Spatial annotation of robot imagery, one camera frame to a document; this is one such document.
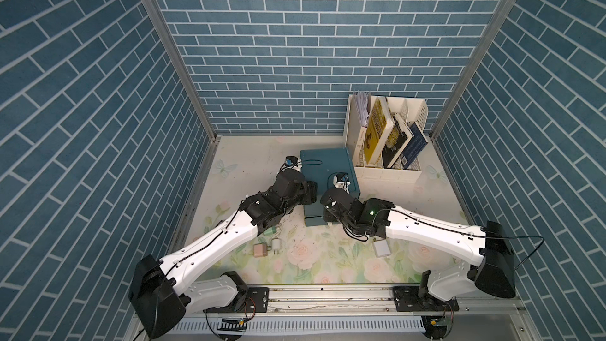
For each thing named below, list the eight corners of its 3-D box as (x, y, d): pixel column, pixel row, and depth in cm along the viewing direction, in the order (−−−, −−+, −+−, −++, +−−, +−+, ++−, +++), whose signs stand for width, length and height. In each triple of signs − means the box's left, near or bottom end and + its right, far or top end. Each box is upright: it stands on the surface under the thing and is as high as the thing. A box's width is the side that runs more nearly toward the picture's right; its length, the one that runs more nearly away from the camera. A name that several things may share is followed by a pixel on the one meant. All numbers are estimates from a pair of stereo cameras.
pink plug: (253, 256, 84) (252, 254, 82) (255, 244, 87) (254, 242, 85) (270, 256, 84) (269, 254, 83) (271, 245, 87) (270, 242, 85)
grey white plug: (377, 257, 85) (378, 255, 83) (372, 243, 88) (373, 241, 86) (389, 254, 85) (391, 252, 83) (385, 241, 88) (386, 239, 87)
